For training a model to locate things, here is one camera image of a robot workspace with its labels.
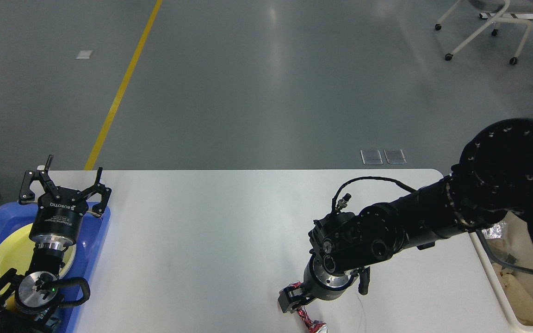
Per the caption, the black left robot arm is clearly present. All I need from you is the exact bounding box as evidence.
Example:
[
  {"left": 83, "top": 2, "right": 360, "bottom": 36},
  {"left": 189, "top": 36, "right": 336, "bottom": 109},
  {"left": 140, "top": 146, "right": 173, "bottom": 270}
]
[{"left": 0, "top": 154, "right": 112, "bottom": 333}]

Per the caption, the red foil wrapper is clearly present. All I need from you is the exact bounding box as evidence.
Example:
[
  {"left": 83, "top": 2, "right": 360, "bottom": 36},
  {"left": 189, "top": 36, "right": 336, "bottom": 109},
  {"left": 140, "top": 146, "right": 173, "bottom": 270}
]
[{"left": 287, "top": 281, "right": 328, "bottom": 333}]

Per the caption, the white plate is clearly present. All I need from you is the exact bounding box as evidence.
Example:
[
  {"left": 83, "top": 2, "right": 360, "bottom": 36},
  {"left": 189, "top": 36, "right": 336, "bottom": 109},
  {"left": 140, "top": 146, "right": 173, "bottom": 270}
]
[{"left": 59, "top": 245, "right": 76, "bottom": 279}]

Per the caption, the brown paper bag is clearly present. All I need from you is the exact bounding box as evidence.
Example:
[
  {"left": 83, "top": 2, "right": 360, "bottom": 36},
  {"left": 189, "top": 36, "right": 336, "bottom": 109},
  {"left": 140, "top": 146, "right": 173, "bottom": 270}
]
[{"left": 497, "top": 272, "right": 533, "bottom": 326}]

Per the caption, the white rolling chair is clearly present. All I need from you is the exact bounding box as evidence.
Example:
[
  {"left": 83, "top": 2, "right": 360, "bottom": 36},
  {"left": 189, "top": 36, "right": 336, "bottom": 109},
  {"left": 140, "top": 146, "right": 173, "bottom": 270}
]
[{"left": 444, "top": 0, "right": 533, "bottom": 66}]

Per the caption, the yellow plastic plate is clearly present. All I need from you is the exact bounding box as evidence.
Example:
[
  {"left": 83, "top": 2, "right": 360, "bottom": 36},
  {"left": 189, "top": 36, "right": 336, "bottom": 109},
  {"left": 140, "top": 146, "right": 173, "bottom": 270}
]
[{"left": 0, "top": 224, "right": 74, "bottom": 314}]

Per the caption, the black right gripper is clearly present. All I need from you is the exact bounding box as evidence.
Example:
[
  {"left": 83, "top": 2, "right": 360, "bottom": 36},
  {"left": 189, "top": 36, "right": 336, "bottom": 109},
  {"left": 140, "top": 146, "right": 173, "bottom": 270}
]
[{"left": 278, "top": 255, "right": 357, "bottom": 314}]

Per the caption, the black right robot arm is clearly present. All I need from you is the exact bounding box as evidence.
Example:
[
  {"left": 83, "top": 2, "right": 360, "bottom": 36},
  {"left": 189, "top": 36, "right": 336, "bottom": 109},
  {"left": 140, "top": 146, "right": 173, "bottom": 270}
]
[{"left": 278, "top": 118, "right": 533, "bottom": 313}]

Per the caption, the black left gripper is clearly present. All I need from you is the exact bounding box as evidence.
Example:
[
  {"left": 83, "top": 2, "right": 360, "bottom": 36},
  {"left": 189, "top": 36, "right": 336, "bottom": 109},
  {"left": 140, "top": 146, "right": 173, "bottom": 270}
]
[{"left": 18, "top": 154, "right": 112, "bottom": 248}]

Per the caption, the beige plastic bin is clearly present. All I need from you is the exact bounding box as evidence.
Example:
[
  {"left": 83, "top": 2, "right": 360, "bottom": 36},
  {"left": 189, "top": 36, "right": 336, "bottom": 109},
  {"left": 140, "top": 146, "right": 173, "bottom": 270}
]
[{"left": 470, "top": 213, "right": 533, "bottom": 333}]

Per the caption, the blue plastic tray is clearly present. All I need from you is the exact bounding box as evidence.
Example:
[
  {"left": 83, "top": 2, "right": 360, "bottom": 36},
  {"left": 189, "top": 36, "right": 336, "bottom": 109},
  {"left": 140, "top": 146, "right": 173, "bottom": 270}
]
[{"left": 0, "top": 202, "right": 111, "bottom": 333}]

